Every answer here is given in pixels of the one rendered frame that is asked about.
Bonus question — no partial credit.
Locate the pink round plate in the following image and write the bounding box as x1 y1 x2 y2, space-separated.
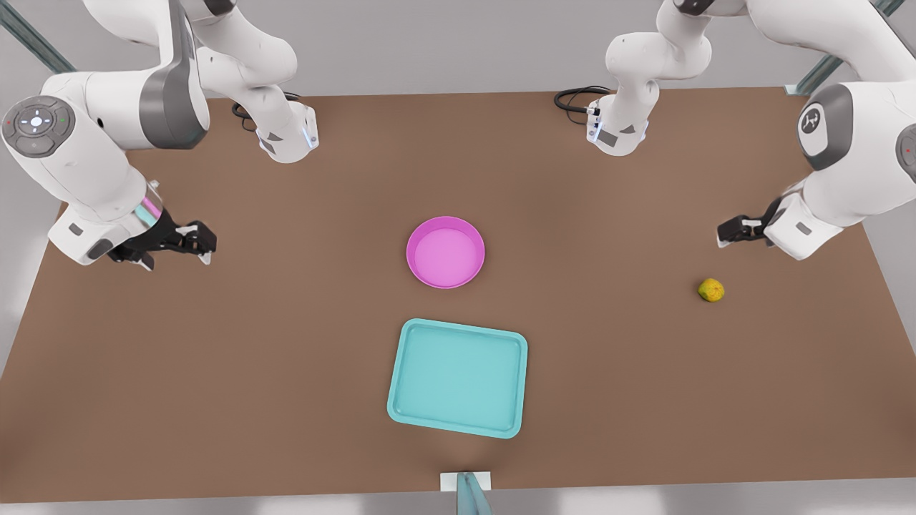
406 216 487 290

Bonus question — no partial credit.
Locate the teal rectangular tray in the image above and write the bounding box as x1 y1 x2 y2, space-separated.
386 318 530 440

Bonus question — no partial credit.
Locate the silver frame post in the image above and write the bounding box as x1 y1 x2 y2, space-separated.
784 0 906 97
438 471 494 515
0 6 78 74

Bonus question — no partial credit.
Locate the black cable loop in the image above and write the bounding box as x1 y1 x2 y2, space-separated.
554 85 615 127
230 91 303 134

